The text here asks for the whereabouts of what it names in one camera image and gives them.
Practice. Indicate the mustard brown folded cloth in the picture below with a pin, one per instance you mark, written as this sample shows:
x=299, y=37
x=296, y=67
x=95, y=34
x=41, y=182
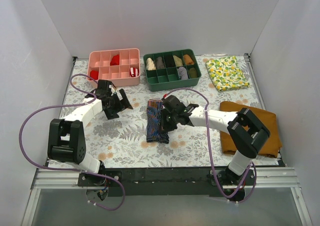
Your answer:
x=269, y=119

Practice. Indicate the green divided organizer box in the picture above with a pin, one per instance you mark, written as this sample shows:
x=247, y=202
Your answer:
x=168, y=78

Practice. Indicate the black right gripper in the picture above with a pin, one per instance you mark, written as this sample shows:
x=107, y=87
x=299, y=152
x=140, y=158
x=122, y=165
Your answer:
x=166, y=121

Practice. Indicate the floral patterned table mat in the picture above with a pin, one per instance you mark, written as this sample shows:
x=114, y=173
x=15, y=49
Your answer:
x=121, y=142

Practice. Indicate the red rolled sock top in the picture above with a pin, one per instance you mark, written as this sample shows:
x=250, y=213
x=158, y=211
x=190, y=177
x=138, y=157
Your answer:
x=115, y=61

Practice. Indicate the orange brown rolled underwear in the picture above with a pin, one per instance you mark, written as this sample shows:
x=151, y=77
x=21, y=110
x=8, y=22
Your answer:
x=188, y=60

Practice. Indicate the red rolled sock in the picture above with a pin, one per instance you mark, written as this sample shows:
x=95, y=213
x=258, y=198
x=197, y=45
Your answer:
x=94, y=74
x=115, y=61

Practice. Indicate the beige yellow rolled underwear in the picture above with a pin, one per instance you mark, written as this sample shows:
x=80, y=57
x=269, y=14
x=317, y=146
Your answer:
x=178, y=61

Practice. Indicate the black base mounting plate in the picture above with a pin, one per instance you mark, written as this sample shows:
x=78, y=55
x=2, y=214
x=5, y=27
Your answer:
x=161, y=181

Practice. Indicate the red rolled sock bottom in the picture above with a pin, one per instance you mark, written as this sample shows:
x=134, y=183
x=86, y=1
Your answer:
x=94, y=74

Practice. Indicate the cream rolled underwear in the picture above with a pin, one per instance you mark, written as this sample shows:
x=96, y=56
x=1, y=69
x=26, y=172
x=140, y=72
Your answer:
x=150, y=65

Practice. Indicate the navy striped underwear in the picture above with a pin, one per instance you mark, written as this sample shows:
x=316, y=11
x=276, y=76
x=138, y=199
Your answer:
x=154, y=116

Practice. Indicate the lemon print folded cloth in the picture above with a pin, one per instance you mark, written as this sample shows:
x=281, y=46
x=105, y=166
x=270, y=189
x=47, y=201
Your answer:
x=225, y=74

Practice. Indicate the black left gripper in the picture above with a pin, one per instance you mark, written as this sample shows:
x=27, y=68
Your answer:
x=116, y=106

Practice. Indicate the aluminium frame rail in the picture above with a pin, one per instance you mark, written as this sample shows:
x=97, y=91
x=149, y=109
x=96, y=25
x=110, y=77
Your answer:
x=267, y=177

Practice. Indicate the olive green rolled underwear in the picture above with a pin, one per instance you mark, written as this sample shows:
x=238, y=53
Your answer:
x=193, y=73

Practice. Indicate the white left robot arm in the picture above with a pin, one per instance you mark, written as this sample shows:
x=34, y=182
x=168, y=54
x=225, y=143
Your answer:
x=66, y=139

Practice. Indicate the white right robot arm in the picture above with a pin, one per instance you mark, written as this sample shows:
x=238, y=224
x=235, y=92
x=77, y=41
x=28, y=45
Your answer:
x=247, y=132

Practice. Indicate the pink divided organizer box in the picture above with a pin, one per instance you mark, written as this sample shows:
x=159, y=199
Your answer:
x=119, y=75

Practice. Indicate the grey striped rolled underwear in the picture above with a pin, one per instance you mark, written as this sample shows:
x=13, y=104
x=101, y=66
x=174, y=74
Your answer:
x=183, y=73

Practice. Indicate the black rolled underwear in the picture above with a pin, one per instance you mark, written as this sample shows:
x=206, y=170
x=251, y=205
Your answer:
x=169, y=61

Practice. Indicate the red white striped sock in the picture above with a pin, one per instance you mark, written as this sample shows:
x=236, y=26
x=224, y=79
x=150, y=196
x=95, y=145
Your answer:
x=133, y=72

